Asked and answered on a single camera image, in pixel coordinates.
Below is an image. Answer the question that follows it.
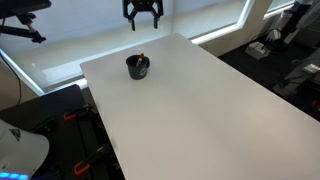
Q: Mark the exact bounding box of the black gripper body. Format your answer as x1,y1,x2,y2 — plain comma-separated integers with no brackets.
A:
130,0,158,13

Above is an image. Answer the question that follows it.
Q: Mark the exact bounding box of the white floor box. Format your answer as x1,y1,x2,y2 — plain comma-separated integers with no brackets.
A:
245,40,272,61

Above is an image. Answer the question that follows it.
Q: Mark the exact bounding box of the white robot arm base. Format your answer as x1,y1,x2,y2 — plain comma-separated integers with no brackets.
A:
0,118,51,180

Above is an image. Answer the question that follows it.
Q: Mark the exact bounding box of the black perforated mounting table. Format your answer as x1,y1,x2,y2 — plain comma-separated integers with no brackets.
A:
0,83,127,180

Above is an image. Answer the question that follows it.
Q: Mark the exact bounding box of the black and white stand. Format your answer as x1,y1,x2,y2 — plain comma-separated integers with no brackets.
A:
281,0,320,44

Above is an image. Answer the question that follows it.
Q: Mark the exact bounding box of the orange marker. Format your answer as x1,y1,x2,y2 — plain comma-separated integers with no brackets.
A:
135,52,146,67

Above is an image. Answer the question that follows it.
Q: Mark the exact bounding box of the dark blue cup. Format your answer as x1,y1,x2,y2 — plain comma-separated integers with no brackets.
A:
125,54,151,80

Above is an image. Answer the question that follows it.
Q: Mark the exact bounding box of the black round floor device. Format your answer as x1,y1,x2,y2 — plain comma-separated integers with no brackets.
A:
265,27,286,53

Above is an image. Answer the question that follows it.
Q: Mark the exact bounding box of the thin black cable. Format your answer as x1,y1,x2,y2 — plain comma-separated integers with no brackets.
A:
0,51,23,105

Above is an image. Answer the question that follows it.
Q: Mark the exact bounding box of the black clamp orange handle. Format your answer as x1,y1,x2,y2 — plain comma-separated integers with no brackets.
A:
73,143,113,177
62,104,95,122

